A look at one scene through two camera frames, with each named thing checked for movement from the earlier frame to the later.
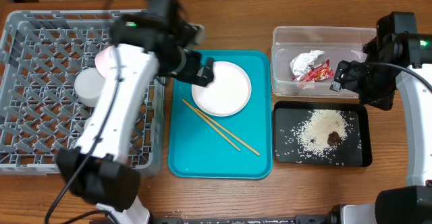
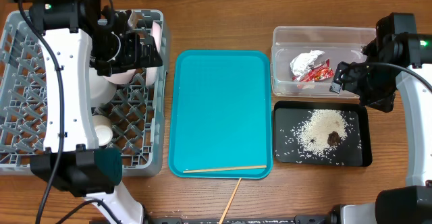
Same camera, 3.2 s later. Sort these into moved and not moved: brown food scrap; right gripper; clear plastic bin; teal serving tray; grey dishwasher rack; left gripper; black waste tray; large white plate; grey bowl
Moved: large white plate; left gripper
Not moved: grey bowl; grey dishwasher rack; right gripper; brown food scrap; black waste tray; clear plastic bin; teal serving tray
